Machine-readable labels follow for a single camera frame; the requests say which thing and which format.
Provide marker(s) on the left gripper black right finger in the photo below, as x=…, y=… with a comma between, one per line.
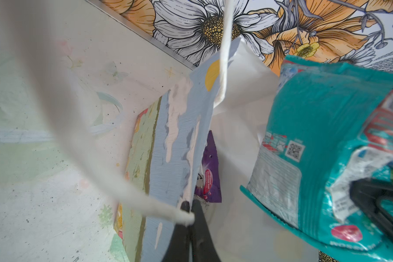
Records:
x=203, y=249

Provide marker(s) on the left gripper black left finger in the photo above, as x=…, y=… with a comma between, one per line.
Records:
x=178, y=239

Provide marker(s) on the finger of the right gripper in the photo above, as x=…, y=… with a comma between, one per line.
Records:
x=368, y=195

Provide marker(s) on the purple pink candy bag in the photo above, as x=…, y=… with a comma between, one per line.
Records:
x=208, y=185

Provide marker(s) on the teal Fox's candy bag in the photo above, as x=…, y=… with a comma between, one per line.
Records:
x=331, y=124

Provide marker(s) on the white green paper bag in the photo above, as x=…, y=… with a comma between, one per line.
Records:
x=175, y=128

